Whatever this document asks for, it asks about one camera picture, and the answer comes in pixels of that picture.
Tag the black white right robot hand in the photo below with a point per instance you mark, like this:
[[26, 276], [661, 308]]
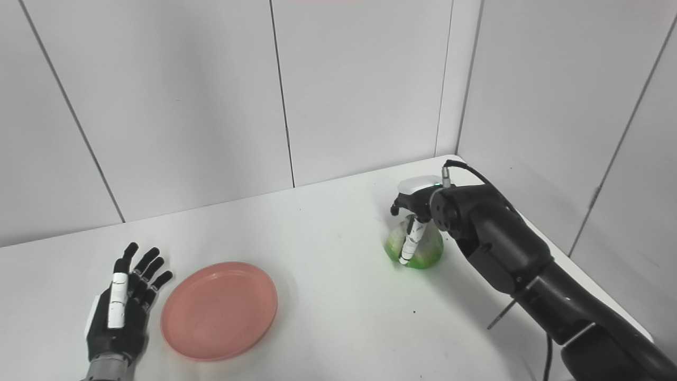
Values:
[[415, 198]]

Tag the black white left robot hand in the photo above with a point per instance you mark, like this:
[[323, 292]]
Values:
[[119, 317]]

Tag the green white toy cabbage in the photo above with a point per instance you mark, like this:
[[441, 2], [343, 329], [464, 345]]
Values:
[[428, 251]]

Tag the pink round plate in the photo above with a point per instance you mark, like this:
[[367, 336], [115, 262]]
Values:
[[219, 312]]

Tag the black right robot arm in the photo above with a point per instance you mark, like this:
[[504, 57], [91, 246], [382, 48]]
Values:
[[508, 238]]

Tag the grey zip tie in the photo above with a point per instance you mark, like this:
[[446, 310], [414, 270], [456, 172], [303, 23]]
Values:
[[502, 313]]

